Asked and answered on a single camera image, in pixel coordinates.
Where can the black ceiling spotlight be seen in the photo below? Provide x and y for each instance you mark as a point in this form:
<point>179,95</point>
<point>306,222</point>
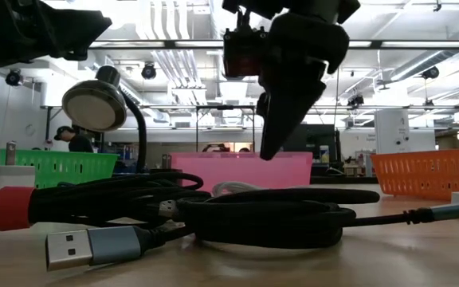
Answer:
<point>430,73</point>
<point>356,100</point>
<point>148,71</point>
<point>13,77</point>

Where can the green plastic basket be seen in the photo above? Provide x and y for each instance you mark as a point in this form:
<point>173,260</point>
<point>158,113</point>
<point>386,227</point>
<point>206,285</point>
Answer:
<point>74,167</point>

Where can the black overhead crossbeam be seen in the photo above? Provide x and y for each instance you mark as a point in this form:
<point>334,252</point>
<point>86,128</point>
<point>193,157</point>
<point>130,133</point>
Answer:
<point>169,44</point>

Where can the black gooseneck desk lamp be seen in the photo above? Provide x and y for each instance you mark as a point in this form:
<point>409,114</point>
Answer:
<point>94,105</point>

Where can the white kiosk panel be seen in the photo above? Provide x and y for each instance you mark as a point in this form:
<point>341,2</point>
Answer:
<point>391,131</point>

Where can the white charger plug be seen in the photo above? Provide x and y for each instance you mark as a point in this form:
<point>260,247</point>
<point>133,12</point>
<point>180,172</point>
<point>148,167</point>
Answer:
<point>2,177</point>

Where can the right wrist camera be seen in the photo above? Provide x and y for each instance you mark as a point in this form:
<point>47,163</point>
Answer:
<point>243,53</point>

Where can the orange plastic basket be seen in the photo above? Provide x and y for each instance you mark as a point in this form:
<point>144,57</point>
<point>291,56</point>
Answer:
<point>432,175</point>

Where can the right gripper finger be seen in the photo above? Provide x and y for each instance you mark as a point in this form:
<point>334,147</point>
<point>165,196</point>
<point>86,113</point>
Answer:
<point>289,103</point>
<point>262,105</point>

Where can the pink plastic bin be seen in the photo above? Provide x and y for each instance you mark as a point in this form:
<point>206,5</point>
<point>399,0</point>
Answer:
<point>245,171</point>

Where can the black charger plug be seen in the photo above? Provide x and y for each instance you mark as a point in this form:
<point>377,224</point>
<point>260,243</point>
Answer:
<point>166,162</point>

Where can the person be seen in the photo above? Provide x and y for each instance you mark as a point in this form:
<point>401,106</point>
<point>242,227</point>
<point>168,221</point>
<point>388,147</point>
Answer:
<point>76,141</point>
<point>244,150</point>
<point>215,148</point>

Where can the black equipment cabinet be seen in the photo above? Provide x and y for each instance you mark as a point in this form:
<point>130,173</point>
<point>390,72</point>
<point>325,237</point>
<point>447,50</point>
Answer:
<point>317,139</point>

